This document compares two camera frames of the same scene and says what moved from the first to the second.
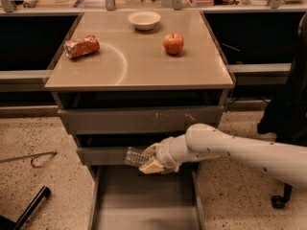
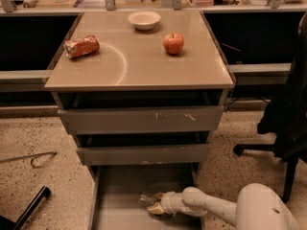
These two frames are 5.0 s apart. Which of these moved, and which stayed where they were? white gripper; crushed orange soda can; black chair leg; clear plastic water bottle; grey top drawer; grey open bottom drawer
Moved: clear plastic water bottle; white gripper
Stayed: grey open bottom drawer; grey top drawer; black chair leg; crushed orange soda can
